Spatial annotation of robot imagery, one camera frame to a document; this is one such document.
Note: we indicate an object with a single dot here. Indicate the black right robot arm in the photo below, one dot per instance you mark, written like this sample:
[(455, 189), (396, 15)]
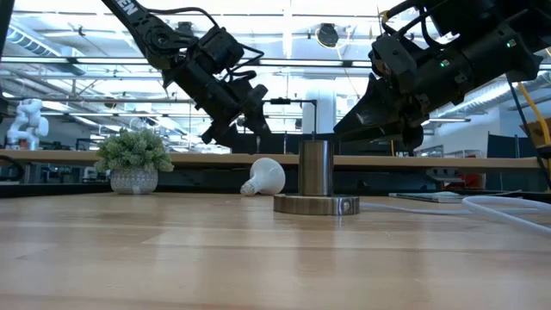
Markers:
[(508, 56)]

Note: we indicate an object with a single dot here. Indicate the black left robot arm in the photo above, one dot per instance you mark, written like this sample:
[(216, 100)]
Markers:
[(150, 30)]

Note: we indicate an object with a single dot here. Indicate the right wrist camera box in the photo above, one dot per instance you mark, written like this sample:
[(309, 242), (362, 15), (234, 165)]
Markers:
[(391, 58)]

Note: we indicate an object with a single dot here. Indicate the dark blue partition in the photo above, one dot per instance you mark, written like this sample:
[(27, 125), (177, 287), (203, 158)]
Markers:
[(499, 146)]

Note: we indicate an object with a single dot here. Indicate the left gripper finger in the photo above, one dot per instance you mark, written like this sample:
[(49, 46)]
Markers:
[(228, 137), (260, 122)]

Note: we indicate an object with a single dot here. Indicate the metal lamp socket base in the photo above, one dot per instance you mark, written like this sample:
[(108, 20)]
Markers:
[(315, 172)]

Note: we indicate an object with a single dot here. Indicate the black round ceiling fixture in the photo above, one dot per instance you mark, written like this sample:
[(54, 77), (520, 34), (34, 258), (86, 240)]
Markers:
[(328, 35)]

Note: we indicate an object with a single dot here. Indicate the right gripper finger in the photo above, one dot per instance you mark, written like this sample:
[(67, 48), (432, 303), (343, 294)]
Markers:
[(404, 138), (374, 112)]

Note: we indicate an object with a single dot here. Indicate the light wooden desk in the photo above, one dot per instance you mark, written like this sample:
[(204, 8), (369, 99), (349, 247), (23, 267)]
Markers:
[(193, 160)]

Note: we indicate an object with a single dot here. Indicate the thin black stand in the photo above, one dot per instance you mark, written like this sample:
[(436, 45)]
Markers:
[(280, 101)]

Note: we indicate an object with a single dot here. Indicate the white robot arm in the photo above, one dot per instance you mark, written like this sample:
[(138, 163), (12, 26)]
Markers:
[(28, 125)]

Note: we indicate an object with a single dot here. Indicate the green succulent in grey pot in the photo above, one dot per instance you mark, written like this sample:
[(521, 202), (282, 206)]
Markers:
[(133, 150)]

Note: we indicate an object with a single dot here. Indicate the white flood lightbulb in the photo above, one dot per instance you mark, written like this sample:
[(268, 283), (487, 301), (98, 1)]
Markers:
[(267, 174)]

